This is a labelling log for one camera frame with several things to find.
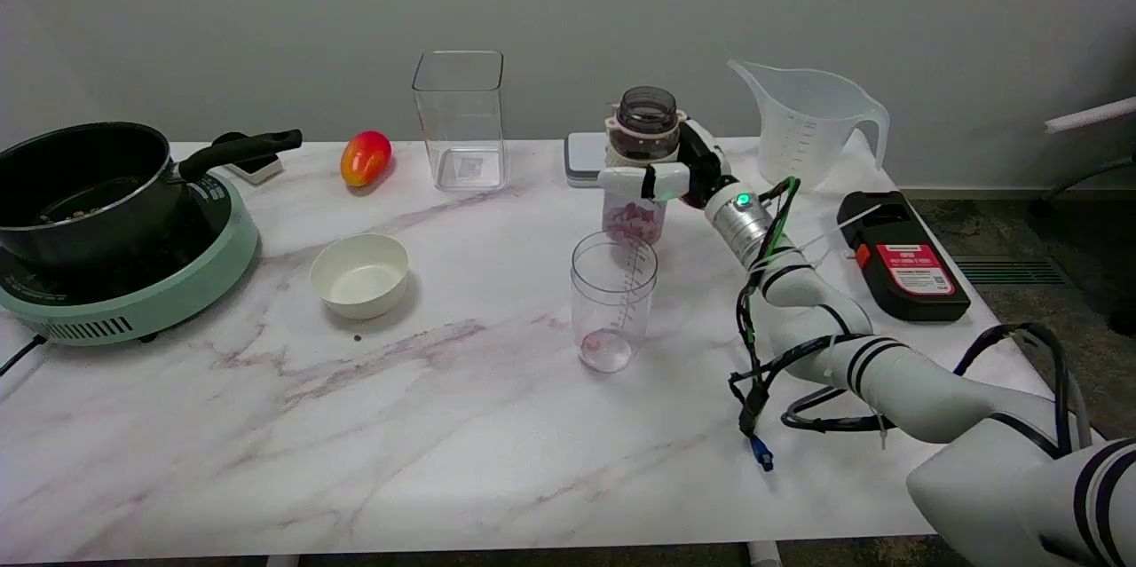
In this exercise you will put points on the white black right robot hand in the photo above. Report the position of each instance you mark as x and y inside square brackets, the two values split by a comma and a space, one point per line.
[706, 168]

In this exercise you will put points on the clear bottle with pink candies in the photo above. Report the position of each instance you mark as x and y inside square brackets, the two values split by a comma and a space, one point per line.
[646, 128]

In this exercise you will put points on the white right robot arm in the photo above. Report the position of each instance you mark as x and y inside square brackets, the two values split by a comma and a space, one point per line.
[932, 389]

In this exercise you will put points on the large translucent measuring jug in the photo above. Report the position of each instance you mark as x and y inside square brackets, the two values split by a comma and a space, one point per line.
[803, 132]

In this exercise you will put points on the tall clear measuring cup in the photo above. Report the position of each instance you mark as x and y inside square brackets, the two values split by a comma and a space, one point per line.
[612, 301]

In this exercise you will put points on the white grey kitchen scale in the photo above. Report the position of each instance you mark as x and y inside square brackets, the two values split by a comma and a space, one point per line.
[584, 157]

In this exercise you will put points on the black device with red label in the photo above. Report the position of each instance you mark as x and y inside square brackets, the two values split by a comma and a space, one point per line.
[905, 270]

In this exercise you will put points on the square clear plastic container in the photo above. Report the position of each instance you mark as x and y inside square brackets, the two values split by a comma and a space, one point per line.
[460, 123]

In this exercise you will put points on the floor vent grille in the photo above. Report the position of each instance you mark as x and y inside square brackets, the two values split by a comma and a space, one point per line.
[1012, 271]

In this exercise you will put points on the red yellow mango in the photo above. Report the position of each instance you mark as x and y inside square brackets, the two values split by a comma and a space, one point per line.
[365, 157]

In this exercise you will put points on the white bowl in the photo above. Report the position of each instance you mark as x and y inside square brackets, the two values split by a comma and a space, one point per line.
[359, 279]

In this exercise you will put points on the white tube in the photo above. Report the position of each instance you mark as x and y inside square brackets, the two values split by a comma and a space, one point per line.
[1092, 114]

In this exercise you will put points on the white table leg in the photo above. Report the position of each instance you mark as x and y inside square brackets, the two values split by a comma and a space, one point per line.
[282, 561]
[763, 555]

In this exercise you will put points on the small white black device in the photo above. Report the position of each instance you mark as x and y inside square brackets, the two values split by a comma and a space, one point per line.
[257, 168]

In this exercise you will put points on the green induction cooker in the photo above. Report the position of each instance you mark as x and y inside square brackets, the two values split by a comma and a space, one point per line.
[177, 292]

